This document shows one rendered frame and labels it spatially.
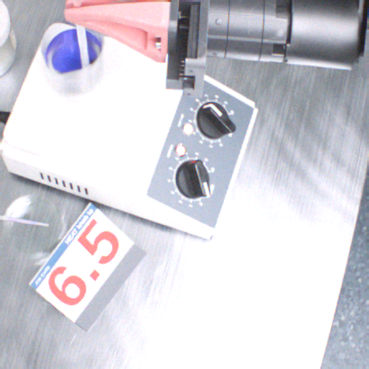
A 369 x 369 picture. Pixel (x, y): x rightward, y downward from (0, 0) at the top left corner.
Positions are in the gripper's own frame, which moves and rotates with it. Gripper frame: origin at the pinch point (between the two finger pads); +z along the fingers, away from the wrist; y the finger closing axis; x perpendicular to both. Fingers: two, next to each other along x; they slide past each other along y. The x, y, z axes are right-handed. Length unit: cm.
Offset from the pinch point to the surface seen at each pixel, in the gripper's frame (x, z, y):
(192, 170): 19.2, -9.1, 5.7
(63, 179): 20.2, 1.8, 6.9
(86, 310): 24.9, -0.7, 17.3
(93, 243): 22.8, -1.1, 11.7
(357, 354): 101, -40, 12
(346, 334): 101, -38, 9
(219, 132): 20.7, -11.3, 1.6
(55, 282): 22.3, 1.9, 15.5
